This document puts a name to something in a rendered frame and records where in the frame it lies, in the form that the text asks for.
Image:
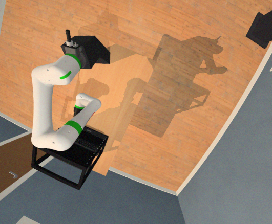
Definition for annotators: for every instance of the black server rack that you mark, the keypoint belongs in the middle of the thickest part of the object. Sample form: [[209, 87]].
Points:
[[80, 155]]

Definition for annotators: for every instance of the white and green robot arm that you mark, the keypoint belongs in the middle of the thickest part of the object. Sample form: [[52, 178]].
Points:
[[44, 78]]

